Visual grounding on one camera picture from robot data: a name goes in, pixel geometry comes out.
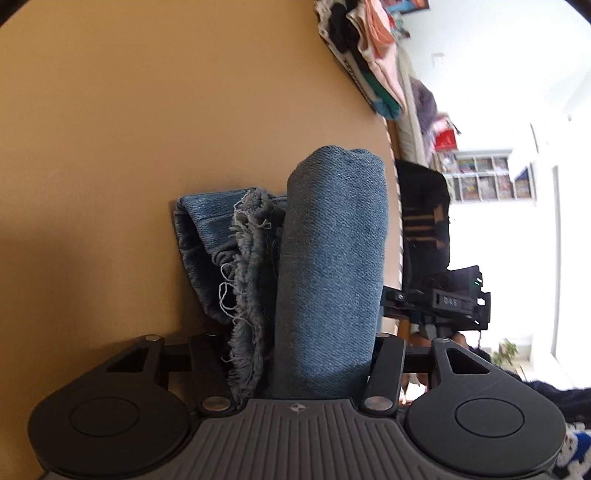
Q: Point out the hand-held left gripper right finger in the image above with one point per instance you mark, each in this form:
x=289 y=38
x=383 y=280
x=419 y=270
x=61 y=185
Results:
x=387 y=364

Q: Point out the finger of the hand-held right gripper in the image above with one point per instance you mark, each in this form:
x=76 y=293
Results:
x=401 y=300

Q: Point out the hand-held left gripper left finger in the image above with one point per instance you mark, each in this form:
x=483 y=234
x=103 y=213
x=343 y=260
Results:
x=207 y=362

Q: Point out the blue denim jeans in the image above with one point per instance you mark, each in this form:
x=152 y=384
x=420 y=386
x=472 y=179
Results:
x=323 y=277

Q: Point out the potted plant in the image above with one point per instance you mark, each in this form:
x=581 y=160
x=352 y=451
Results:
x=505 y=353

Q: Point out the wooden spindle-back chair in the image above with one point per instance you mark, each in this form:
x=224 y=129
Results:
x=422 y=217

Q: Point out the white bookshelf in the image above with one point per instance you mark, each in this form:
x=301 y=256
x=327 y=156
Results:
x=489 y=177

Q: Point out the dark fuzzy clothing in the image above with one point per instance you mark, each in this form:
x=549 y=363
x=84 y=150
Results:
x=549 y=397

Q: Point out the red paper bag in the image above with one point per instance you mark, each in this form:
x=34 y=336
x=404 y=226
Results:
x=445 y=140

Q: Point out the beige sofa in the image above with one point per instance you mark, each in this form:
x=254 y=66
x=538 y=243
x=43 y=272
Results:
x=411 y=124

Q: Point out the blue white printed cloth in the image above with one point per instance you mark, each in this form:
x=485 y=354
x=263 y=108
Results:
x=575 y=450

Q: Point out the grey purple cloth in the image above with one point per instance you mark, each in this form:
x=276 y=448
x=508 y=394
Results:
x=425 y=101

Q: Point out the teal garment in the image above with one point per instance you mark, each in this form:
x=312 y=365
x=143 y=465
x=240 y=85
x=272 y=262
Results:
x=385 y=99

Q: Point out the striped garment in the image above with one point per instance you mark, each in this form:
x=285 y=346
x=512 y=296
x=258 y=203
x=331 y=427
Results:
x=355 y=74

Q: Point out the pink garment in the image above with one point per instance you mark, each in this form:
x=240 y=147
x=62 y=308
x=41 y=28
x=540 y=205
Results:
x=378 y=46

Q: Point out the black garment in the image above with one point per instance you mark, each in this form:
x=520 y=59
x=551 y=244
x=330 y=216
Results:
x=341 y=27

